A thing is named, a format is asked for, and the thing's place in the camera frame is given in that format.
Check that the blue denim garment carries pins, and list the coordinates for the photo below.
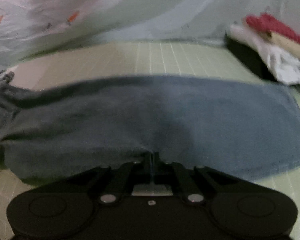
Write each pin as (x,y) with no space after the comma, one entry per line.
(215,117)

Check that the light grey-blue shirt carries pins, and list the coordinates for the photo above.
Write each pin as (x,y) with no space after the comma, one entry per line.
(0,110)

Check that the green grid cutting mat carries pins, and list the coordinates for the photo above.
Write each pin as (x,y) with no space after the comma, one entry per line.
(177,57)

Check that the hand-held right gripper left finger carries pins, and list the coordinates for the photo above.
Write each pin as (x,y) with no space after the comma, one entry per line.
(147,167)

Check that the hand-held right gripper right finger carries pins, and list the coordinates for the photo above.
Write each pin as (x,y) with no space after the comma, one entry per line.
(156,165)

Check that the white folded garment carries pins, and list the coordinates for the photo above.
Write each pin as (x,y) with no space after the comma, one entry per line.
(277,60)

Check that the beige folded garment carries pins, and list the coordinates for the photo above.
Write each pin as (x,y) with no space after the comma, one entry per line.
(290,43)

